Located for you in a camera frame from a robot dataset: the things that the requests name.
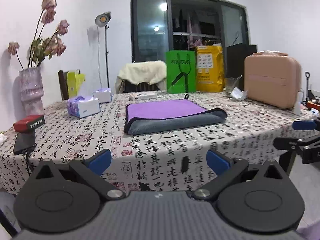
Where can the dark wooden chair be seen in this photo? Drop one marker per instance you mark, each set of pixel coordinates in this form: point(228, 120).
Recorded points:
point(129, 85)

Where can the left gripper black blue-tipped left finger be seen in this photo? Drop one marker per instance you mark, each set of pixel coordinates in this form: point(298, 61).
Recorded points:
point(59, 198)

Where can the yellow paper bag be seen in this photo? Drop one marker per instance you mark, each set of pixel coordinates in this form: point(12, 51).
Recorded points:
point(210, 69)

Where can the far purple tissue pack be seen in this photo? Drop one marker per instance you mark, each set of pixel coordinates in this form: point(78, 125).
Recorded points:
point(104, 95)

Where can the black smartphone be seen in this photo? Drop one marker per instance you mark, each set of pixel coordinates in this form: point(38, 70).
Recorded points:
point(24, 143)

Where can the black paper bag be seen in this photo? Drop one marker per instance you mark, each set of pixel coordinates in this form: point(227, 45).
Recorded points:
point(235, 57)

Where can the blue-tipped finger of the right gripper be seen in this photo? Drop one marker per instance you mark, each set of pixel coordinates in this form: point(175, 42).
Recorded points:
point(306, 125)

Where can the black framed window door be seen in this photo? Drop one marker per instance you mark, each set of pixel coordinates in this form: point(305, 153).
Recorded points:
point(158, 26)

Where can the pink hard case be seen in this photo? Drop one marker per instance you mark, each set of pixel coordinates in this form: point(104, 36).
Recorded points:
point(274, 79)

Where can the yellow-green open carton box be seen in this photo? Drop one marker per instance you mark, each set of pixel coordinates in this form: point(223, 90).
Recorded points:
point(74, 82)

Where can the white flat product box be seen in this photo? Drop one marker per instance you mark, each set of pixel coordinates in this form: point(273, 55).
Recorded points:
point(143, 95)

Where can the dark side chair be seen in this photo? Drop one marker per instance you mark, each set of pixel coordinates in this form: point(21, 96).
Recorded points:
point(62, 77)

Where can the red small box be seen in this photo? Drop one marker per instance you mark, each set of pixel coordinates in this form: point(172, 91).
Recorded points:
point(29, 123)

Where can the calligraphy print tablecloth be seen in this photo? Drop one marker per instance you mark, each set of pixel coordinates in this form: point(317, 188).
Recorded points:
point(166, 161)

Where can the studio light on stand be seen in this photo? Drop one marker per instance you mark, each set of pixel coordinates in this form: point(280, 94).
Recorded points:
point(102, 21)

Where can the white small bottle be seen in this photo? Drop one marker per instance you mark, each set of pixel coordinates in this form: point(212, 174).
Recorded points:
point(297, 107)

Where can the clear drinking glass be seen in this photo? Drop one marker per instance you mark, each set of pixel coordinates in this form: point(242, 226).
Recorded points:
point(230, 84)

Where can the purple tissue pack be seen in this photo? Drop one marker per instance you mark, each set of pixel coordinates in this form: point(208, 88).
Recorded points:
point(104, 95)
point(82, 107)

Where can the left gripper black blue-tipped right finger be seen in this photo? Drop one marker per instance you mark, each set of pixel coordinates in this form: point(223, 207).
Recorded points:
point(252, 198)

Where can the crumpled white paper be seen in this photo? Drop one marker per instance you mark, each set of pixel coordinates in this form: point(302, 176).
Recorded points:
point(239, 95)

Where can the cream cloth on chair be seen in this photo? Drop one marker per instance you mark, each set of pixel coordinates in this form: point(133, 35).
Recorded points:
point(150, 72)

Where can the near purple tissue pack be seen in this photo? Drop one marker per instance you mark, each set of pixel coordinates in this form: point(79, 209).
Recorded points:
point(82, 107)

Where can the purple grey microfibre towel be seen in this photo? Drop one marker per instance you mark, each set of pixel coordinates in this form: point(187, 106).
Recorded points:
point(169, 115)

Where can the dried pink roses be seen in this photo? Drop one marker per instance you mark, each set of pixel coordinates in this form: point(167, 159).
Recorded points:
point(41, 47)

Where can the green mucun paper bag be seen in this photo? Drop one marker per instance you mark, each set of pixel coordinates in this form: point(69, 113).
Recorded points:
point(181, 71)

